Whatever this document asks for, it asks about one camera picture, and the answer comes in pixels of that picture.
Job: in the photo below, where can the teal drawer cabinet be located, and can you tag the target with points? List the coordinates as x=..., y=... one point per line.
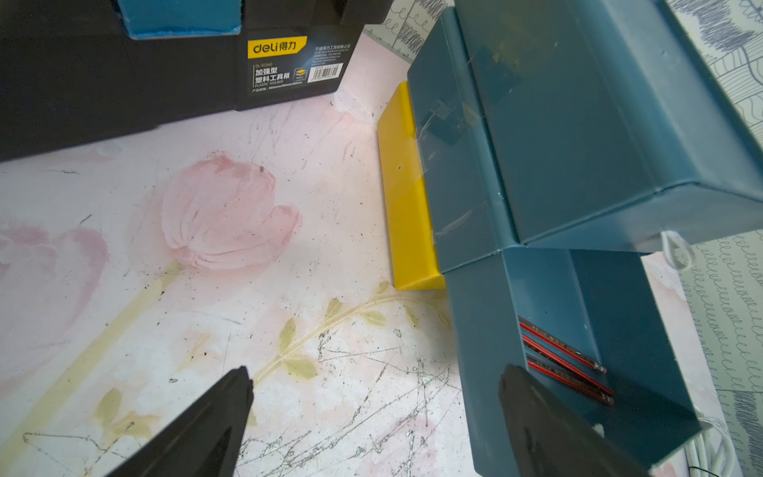
x=580, y=125

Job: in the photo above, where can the yellow bottom drawer unit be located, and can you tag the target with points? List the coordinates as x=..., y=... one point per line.
x=411, y=241

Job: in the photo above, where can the teal drawer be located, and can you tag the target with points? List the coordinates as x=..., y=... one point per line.
x=600, y=303

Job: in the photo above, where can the yellow black toolbox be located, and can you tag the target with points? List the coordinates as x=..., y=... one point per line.
x=76, y=72

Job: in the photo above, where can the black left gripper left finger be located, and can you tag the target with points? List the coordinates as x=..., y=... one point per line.
x=205, y=440

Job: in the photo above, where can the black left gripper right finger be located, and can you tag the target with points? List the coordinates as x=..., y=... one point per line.
x=549, y=439

